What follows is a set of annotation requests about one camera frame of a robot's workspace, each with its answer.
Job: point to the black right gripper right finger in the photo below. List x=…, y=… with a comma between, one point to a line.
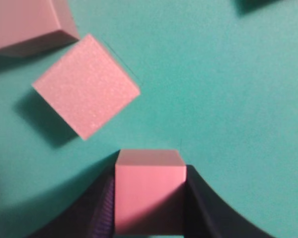
x=206, y=215

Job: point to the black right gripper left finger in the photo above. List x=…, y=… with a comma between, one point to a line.
x=90, y=216

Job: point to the pink cube column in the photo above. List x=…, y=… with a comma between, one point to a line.
x=86, y=87
x=28, y=27
x=149, y=192

